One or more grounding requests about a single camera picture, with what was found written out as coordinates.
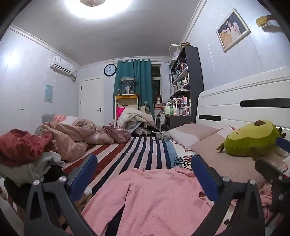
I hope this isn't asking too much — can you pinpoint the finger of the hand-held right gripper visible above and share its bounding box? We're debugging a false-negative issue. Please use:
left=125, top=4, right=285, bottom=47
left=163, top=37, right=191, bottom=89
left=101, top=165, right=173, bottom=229
left=275, top=136, right=290, bottom=158
left=255, top=158, right=290, bottom=182

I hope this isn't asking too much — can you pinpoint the beige quilt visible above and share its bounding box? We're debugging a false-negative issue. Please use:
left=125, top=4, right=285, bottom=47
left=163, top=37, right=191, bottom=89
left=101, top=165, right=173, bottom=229
left=35, top=113, right=114, bottom=162

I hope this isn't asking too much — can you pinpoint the framed wall picture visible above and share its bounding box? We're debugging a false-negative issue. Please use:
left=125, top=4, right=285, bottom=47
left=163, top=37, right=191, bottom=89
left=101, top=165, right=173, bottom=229
left=216, top=9, right=251, bottom=53

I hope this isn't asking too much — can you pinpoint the teal curtain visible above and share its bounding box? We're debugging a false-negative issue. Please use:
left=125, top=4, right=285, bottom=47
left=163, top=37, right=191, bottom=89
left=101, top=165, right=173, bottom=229
left=113, top=58, right=152, bottom=124

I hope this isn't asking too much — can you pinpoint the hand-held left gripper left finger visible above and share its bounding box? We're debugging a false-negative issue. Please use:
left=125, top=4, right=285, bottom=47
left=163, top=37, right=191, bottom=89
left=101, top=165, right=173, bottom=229
left=24, top=154, right=98, bottom=236

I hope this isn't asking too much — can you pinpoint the beige pillow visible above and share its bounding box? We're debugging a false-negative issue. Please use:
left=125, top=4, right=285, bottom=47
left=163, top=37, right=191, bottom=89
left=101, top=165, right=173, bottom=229
left=169, top=123, right=223, bottom=148
left=191, top=133, right=269, bottom=185

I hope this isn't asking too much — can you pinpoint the window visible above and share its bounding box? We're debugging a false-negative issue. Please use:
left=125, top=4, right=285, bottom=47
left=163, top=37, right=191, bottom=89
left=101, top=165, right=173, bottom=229
left=151, top=64, right=162, bottom=109

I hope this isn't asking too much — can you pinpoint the white bed headboard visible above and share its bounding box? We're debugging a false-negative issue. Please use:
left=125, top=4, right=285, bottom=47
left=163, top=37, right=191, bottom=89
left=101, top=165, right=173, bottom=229
left=196, top=68, right=290, bottom=138

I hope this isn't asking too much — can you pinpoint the white door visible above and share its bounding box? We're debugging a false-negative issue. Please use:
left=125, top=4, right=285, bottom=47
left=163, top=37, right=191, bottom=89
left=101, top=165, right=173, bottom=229
left=81, top=77, right=104, bottom=128

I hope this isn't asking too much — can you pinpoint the avocado plush toy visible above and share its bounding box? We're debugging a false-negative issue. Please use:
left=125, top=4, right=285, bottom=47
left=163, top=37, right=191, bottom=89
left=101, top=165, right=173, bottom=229
left=216, top=120, right=283, bottom=157

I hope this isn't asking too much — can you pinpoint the shiny pink bag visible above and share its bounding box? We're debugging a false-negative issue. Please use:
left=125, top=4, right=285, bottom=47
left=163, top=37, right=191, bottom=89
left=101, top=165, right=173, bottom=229
left=102, top=123, right=131, bottom=144

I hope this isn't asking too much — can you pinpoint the cream blanket pile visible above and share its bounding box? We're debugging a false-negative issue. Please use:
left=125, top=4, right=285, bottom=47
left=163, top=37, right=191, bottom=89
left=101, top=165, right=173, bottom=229
left=117, top=107, right=156, bottom=135

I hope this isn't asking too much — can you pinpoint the glass display case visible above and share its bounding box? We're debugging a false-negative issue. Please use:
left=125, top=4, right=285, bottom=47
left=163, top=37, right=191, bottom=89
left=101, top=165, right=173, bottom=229
left=120, top=77, right=136, bottom=96

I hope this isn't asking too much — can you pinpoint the dark desk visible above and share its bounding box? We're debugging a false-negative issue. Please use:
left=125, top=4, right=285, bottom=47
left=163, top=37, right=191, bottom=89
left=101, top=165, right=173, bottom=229
left=159, top=113, right=193, bottom=130

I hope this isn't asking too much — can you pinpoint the yellow ukulele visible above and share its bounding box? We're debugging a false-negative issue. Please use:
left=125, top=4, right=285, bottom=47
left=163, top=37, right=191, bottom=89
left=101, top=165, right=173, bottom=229
left=256, top=15, right=276, bottom=28

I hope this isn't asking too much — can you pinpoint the yellow shelf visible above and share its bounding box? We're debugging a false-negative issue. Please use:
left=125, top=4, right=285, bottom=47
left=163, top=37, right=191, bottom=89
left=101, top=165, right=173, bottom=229
left=115, top=95, right=139, bottom=124

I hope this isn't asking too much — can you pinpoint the dark bookshelf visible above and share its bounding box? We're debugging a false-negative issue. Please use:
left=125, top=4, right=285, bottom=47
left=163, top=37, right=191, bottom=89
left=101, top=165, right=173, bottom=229
left=169, top=44, right=204, bottom=123

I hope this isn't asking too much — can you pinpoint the pink dotted shirt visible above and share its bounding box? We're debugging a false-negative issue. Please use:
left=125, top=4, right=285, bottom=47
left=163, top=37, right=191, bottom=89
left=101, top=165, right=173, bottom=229
left=66, top=168, right=237, bottom=236

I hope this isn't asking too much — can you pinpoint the white air conditioner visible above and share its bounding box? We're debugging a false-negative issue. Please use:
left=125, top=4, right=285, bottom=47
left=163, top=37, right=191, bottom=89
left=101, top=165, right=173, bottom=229
left=50, top=56, right=78, bottom=77

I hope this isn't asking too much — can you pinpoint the grey garment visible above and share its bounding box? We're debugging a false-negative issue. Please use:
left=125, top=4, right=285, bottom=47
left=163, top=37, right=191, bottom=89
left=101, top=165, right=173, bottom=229
left=0, top=151, right=66, bottom=183

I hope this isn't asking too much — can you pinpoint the small blue wall poster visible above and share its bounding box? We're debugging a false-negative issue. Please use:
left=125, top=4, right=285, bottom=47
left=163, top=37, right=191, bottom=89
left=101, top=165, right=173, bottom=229
left=45, top=84, right=54, bottom=103

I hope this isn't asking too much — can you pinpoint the round ceiling lamp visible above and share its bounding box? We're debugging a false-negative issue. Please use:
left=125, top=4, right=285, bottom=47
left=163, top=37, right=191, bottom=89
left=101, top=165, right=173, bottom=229
left=65, top=0, right=133, bottom=18

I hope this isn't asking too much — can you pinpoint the black garment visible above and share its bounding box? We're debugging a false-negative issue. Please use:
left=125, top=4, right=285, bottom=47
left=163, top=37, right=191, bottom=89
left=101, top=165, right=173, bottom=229
left=3, top=165, right=67, bottom=206

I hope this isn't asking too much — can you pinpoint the red garment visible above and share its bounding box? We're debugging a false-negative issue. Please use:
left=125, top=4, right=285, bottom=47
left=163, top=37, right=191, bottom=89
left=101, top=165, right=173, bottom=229
left=0, top=129, right=57, bottom=167

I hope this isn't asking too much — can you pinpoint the striped bed sheet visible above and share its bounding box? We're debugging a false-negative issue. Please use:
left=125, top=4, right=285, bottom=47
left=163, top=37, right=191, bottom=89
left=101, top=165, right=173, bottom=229
left=61, top=135, right=196, bottom=201

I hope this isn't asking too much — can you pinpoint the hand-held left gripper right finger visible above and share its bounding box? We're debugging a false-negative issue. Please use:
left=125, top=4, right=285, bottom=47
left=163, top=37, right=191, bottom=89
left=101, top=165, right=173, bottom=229
left=191, top=154, right=265, bottom=236

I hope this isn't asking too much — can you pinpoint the round wall clock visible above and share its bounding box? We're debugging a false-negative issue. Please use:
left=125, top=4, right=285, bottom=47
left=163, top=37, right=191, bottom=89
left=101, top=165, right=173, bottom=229
left=104, top=64, right=117, bottom=76

